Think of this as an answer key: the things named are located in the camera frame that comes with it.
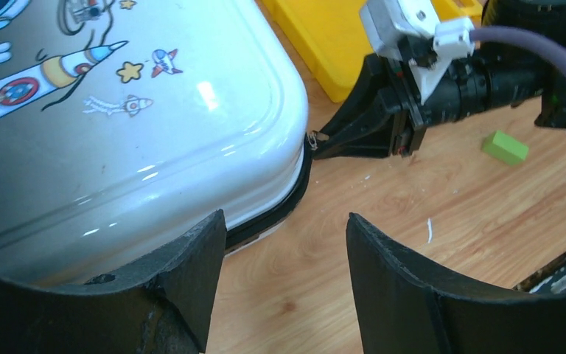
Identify black white space suitcase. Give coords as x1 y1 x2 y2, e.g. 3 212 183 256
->
0 1 311 286

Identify small green block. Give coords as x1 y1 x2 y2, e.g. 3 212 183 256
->
481 131 529 166

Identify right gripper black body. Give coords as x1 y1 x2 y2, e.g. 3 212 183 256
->
391 36 547 156

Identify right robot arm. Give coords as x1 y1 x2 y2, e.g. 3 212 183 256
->
313 1 566 159

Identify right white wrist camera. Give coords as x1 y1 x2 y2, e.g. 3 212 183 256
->
359 0 475 104

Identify yellow plastic tray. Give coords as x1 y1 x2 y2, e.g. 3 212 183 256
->
264 1 483 103

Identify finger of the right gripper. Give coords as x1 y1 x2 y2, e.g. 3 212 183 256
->
313 54 400 160

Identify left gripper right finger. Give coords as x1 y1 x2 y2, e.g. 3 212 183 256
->
346 213 566 353

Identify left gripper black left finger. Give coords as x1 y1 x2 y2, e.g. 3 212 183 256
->
0 210 226 353

